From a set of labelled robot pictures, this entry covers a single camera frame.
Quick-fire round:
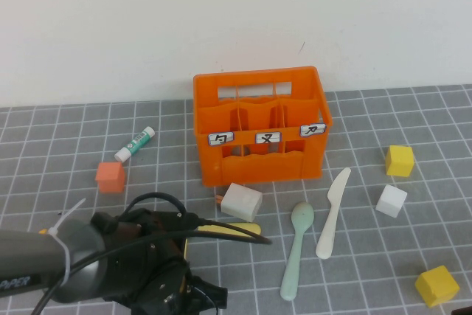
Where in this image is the pale green plastic spoon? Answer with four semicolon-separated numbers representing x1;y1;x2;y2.
280;201;316;302

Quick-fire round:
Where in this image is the yellow plastic fork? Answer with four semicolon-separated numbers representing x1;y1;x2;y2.
198;221;263;238

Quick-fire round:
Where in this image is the grey white-grid tablecloth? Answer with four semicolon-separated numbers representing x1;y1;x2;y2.
0;84;472;315

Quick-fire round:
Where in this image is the yellow foam cube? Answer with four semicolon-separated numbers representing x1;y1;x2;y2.
385;145;415;178
414;265;461;309

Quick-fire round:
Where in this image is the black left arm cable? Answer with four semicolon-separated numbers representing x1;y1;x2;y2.
35;192;273;315

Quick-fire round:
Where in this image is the white power adapter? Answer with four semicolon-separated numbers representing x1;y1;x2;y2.
215;181;263;224

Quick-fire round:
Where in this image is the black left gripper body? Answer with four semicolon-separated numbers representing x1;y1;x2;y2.
128;255;228;315

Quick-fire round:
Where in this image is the white foam cube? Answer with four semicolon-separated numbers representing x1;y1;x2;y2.
375;184;409;218

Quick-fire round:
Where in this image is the green white glue stick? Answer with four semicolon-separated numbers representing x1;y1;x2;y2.
114;125;156;163

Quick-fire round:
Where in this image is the white plastic knife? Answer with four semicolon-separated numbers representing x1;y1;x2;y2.
315;167;352;260

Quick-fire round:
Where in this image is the orange foam cube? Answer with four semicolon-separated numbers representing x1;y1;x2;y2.
94;162;127;194

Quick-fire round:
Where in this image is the white zip tie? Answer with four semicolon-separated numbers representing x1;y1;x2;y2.
47;198;86;286

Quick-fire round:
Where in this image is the orange plastic cutlery crate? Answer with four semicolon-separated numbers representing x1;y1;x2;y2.
192;66;333;187

